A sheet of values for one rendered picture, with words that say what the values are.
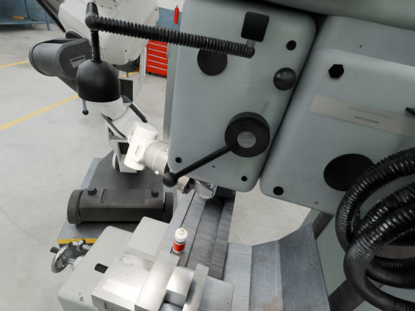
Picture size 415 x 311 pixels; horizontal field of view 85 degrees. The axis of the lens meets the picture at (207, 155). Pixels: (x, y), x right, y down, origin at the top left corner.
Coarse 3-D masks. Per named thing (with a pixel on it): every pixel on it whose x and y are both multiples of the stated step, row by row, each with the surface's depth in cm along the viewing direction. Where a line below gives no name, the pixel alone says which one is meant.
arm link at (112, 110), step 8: (120, 96) 83; (96, 104) 74; (104, 104) 75; (112, 104) 77; (120, 104) 80; (128, 104) 82; (104, 112) 78; (112, 112) 79; (120, 112) 81; (112, 128) 82; (120, 136) 84
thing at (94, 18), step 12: (96, 24) 21; (108, 24) 22; (120, 24) 22; (132, 24) 22; (132, 36) 23; (144, 36) 23; (156, 36) 22; (168, 36) 23; (180, 36) 23; (192, 36) 23; (204, 36) 23; (204, 48) 24; (216, 48) 24; (228, 48) 24; (240, 48) 24; (252, 48) 24
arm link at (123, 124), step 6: (132, 108) 82; (126, 114) 82; (132, 114) 82; (138, 114) 83; (114, 120) 82; (120, 120) 82; (126, 120) 82; (132, 120) 81; (138, 120) 84; (144, 120) 85; (120, 126) 82; (126, 126) 78; (126, 132) 77
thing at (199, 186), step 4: (196, 180) 55; (192, 184) 55; (196, 184) 55; (200, 184) 55; (192, 188) 56; (196, 188) 56; (200, 188) 55; (204, 188) 55; (208, 188) 54; (200, 192) 56; (204, 192) 55; (208, 192) 54; (212, 192) 54; (208, 196) 55; (212, 196) 55
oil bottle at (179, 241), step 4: (180, 228) 75; (176, 232) 73; (180, 232) 72; (184, 232) 73; (176, 236) 72; (180, 236) 72; (184, 236) 73; (176, 240) 73; (180, 240) 72; (184, 240) 73; (176, 244) 74; (180, 244) 74; (184, 244) 75; (176, 248) 75; (180, 248) 75; (184, 248) 77; (176, 252) 76; (180, 252) 76
